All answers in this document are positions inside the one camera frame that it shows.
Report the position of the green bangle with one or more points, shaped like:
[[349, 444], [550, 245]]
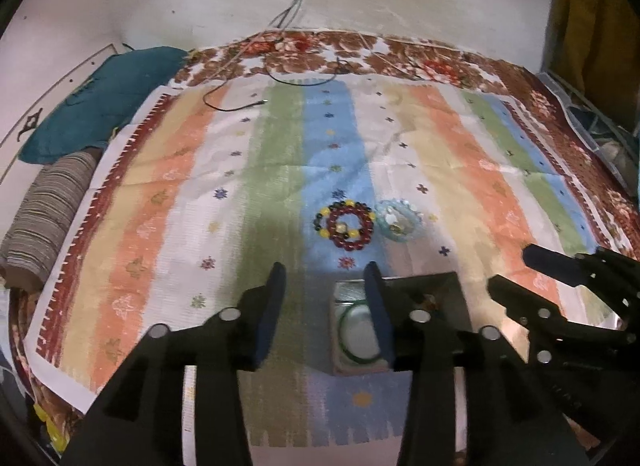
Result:
[[342, 333]]

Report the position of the teal pillow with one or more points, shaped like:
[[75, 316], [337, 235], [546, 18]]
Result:
[[110, 95]]

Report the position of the brown floral blanket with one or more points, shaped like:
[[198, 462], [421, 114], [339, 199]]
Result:
[[300, 53]]

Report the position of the grey plastic rack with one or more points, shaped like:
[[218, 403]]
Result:
[[585, 110]]

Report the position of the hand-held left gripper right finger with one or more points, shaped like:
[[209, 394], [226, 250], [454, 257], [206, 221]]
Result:
[[378, 318]]

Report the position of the striped bolster pillow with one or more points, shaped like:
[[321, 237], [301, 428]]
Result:
[[45, 216]]

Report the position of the yellow hanging cloth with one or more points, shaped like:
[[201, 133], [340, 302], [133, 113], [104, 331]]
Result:
[[595, 30]]

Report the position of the jewelry box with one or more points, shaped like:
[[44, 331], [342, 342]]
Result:
[[440, 296]]

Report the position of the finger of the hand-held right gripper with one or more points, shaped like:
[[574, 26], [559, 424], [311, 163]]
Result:
[[515, 298], [550, 263]]

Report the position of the striped pastel cloth mat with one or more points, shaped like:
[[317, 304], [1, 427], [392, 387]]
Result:
[[190, 206]]

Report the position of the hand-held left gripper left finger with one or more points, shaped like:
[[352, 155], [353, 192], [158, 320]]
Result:
[[269, 318]]

